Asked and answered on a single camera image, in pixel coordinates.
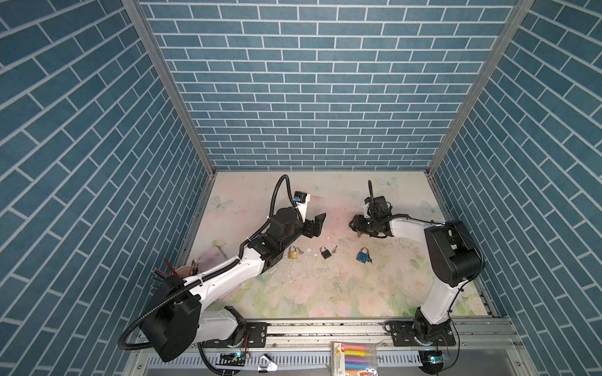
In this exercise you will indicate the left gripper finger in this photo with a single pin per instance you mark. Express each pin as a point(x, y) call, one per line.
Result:
point(311, 233)
point(315, 224)

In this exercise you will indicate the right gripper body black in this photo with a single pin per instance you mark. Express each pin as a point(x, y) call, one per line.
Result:
point(371, 223)

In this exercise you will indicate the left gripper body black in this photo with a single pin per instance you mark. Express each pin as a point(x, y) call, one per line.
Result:
point(296, 229)

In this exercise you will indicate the black padlock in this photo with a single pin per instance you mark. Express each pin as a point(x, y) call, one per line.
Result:
point(325, 253)

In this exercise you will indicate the large brass padlock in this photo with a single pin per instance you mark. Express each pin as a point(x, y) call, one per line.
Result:
point(293, 252)

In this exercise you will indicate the blue padlock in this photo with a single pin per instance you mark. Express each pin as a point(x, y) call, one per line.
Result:
point(364, 256)

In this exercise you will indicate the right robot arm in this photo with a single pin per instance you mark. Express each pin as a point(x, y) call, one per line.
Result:
point(455, 259)

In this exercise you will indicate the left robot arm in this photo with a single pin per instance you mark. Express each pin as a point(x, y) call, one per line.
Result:
point(178, 314)

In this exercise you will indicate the pink pencil case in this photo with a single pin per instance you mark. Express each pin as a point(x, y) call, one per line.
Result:
point(202, 263)

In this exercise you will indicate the marker pack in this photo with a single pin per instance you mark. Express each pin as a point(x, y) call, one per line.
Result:
point(353, 359)

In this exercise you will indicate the metal binder clip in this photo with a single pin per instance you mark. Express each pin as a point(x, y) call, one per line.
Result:
point(266, 364)

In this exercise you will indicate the aluminium front rail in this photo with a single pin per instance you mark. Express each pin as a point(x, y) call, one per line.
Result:
point(473, 332)

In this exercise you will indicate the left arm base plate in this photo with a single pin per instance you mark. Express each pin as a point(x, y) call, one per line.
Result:
point(248, 335)

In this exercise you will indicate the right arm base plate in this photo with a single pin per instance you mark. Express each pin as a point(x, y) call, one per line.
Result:
point(404, 331)

